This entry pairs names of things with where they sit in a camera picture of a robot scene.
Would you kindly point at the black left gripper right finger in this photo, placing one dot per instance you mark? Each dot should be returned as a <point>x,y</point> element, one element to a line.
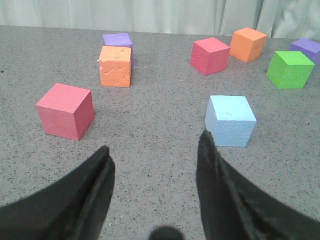
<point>233,208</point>

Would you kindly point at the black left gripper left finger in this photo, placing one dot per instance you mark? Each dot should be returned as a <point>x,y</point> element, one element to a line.
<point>73,208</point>

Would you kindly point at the textured light blue foam cube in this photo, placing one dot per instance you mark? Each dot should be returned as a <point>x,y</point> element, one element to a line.
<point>230,120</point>

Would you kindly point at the red foam cube near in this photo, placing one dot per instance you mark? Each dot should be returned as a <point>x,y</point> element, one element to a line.
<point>66,111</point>

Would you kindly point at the red foam cube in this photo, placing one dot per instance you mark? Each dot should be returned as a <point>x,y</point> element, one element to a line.
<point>66,111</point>
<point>209,55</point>

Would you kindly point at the green foam cube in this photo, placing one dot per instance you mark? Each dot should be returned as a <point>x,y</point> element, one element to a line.
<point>289,69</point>

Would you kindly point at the dented orange foam cube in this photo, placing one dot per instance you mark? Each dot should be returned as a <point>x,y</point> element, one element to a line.
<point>115,66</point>

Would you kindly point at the red foam cube far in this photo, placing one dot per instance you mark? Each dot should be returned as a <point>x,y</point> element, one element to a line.
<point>209,55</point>

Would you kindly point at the smooth orange foam cube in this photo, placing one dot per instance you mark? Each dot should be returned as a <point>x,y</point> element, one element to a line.
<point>247,44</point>

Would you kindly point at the purple foam cube left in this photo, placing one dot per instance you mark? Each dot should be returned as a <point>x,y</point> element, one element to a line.
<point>119,40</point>

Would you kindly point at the purple foam cube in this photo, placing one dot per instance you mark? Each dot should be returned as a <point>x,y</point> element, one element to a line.
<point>308,47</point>
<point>119,40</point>

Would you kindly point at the purple foam cube right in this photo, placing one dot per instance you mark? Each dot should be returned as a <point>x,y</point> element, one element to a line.
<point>308,47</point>

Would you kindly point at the white curtain backdrop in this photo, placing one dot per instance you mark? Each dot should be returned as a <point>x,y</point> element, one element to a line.
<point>277,18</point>

